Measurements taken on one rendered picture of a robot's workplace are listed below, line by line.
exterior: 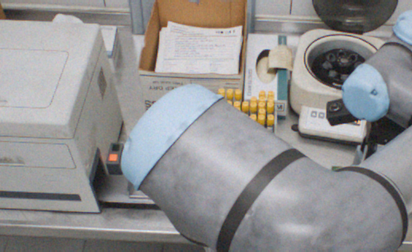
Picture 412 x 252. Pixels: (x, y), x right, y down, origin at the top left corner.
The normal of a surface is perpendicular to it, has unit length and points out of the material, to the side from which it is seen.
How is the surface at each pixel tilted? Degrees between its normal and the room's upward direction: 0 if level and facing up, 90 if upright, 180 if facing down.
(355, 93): 90
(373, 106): 89
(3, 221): 0
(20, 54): 0
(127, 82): 0
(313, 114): 25
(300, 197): 15
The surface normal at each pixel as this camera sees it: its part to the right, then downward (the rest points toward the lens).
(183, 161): -0.32, -0.15
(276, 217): -0.07, -0.11
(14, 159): -0.03, 0.79
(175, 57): 0.04, -0.62
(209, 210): -0.51, 0.18
